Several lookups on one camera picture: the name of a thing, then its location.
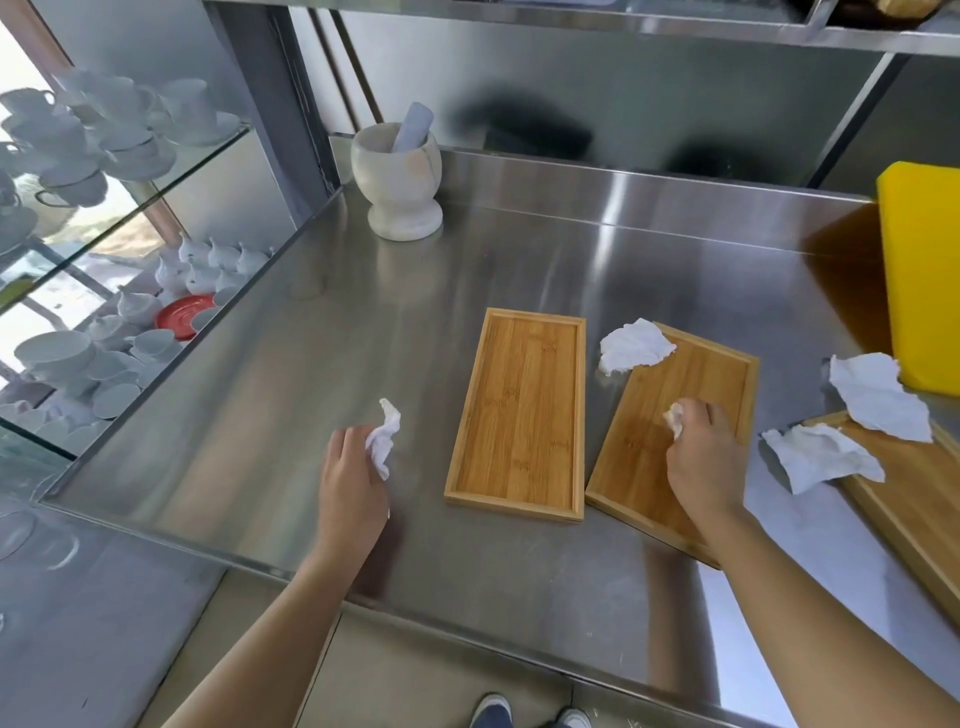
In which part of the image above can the person's right hand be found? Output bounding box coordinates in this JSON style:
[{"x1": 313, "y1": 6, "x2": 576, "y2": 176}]
[{"x1": 663, "y1": 398, "x2": 759, "y2": 536}]

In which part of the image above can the person's left hand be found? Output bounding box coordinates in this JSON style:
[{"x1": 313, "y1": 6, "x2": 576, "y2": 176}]
[{"x1": 314, "y1": 423, "x2": 392, "y2": 562}]

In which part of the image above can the long white tissue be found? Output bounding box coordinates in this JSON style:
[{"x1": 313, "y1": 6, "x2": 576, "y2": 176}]
[{"x1": 364, "y1": 398, "x2": 403, "y2": 483}]

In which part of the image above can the person's left forearm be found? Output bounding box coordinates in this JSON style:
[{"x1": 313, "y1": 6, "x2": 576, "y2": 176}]
[{"x1": 161, "y1": 543, "x2": 384, "y2": 728}]

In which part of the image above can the person's right forearm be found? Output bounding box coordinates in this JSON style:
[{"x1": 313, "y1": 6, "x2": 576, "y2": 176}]
[{"x1": 693, "y1": 506, "x2": 960, "y2": 728}]

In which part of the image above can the bamboo tray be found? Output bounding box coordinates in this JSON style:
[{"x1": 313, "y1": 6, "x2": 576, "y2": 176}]
[
  {"x1": 801, "y1": 410, "x2": 960, "y2": 628},
  {"x1": 443, "y1": 306, "x2": 588, "y2": 525},
  {"x1": 584, "y1": 321, "x2": 762, "y2": 570}
]

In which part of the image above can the yellow cutting board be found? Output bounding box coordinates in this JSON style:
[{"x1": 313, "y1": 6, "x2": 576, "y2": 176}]
[{"x1": 875, "y1": 160, "x2": 960, "y2": 399}]

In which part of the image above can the red saucer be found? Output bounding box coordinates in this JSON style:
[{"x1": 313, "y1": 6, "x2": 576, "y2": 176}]
[{"x1": 155, "y1": 293, "x2": 219, "y2": 341}]

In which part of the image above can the group of white teapots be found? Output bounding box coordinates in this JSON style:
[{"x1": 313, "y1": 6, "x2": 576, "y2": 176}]
[{"x1": 153, "y1": 231, "x2": 273, "y2": 303}]

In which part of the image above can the white marble mortar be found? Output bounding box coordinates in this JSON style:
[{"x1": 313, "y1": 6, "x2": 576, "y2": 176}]
[{"x1": 350, "y1": 121, "x2": 444, "y2": 243}]

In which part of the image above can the group of white bowls and cups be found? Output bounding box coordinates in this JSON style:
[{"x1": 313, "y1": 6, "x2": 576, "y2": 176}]
[{"x1": 0, "y1": 288, "x2": 189, "y2": 455}]

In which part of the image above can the white marble pestle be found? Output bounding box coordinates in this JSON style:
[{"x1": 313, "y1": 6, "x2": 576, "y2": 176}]
[{"x1": 390, "y1": 102, "x2": 436, "y2": 152}]

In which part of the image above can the stainless steel overhead shelf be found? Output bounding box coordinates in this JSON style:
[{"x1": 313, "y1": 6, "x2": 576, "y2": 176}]
[{"x1": 202, "y1": 0, "x2": 960, "y2": 60}]

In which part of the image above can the group of white cups and saucers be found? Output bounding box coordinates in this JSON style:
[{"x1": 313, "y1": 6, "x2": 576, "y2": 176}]
[{"x1": 0, "y1": 69, "x2": 243, "y2": 213}]

